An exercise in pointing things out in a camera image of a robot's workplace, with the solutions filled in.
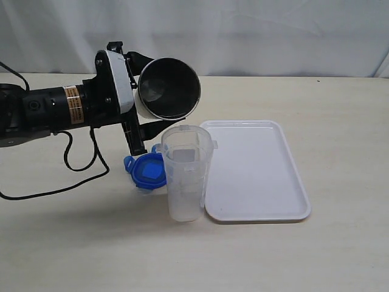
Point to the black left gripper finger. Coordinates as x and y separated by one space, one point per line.
137 62
150 130

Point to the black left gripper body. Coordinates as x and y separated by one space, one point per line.
100 104

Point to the blue plastic lid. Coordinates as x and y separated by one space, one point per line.
147 171

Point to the stainless steel cup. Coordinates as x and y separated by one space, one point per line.
168 89

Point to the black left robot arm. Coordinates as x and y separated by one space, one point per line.
27 114

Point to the clear plastic tall container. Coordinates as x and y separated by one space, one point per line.
187 152

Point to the white backdrop curtain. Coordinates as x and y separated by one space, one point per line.
253 38

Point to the white plastic tray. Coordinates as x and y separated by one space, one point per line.
253 177

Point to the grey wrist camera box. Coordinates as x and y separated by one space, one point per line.
121 81

